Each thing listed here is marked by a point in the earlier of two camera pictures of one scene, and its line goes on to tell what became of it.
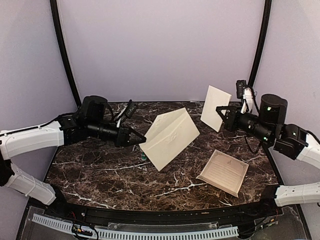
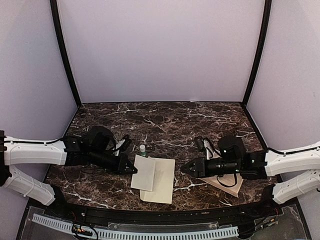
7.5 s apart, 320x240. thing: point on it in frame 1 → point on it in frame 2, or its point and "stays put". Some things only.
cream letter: (215, 98) → (143, 179)
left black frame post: (54, 5) stays put
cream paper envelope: (169, 135) → (163, 182)
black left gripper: (123, 136) → (122, 162)
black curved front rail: (226, 214) stays put
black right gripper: (230, 121) → (200, 164)
